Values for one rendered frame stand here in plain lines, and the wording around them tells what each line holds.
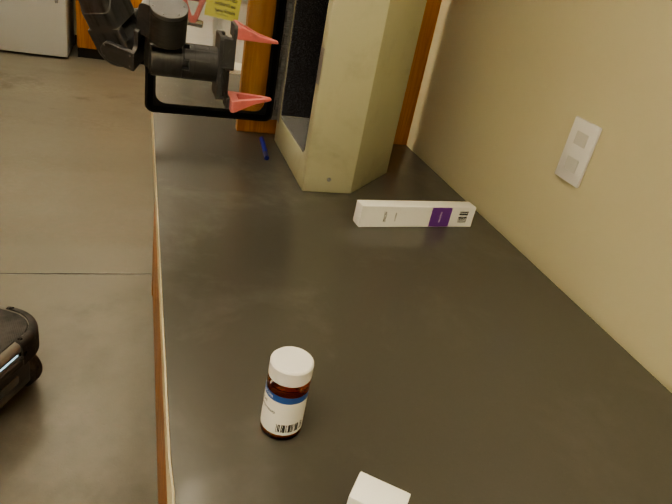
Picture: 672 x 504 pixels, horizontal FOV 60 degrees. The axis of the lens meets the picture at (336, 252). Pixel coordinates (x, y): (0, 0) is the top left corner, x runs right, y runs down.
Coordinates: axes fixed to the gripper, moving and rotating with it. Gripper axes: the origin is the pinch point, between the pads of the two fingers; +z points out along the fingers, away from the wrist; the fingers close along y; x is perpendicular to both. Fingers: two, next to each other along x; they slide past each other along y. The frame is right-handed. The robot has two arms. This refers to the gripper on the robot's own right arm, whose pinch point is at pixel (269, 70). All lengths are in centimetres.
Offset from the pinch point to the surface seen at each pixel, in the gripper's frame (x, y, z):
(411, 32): 19.4, 7.3, 33.5
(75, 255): 141, -120, -46
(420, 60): 46, -2, 50
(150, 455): 25, -120, -16
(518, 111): 4, -3, 55
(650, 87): -27, 10, 55
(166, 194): 4.3, -26.2, -16.0
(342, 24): 9.0, 8.1, 14.6
